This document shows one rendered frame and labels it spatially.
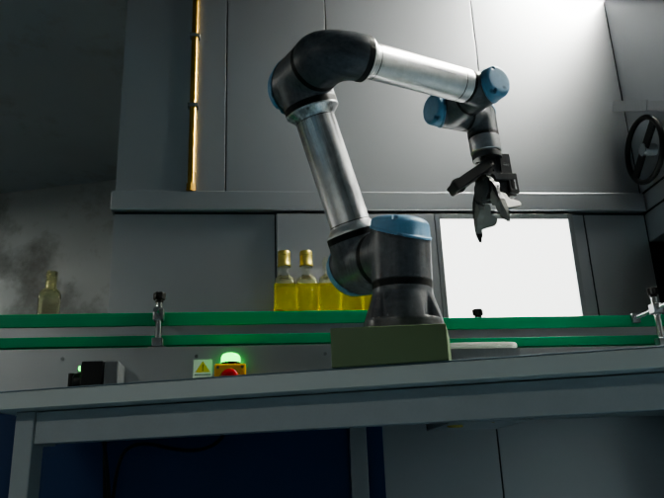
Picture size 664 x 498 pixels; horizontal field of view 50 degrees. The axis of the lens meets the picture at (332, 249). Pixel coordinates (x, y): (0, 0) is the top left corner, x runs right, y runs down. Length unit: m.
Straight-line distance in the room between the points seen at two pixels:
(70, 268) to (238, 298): 3.55
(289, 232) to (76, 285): 3.51
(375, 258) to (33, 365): 0.84
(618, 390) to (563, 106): 1.38
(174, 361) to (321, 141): 0.61
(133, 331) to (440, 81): 0.90
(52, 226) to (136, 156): 3.52
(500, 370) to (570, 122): 1.38
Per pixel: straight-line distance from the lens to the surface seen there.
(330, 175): 1.49
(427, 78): 1.56
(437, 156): 2.29
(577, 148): 2.46
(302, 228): 2.09
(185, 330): 1.75
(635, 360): 1.28
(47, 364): 1.77
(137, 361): 1.73
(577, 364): 1.26
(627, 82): 2.60
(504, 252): 2.20
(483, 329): 1.94
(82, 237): 5.56
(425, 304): 1.32
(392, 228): 1.35
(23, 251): 5.78
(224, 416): 1.36
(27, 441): 1.53
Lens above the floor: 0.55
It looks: 19 degrees up
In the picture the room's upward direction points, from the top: 2 degrees counter-clockwise
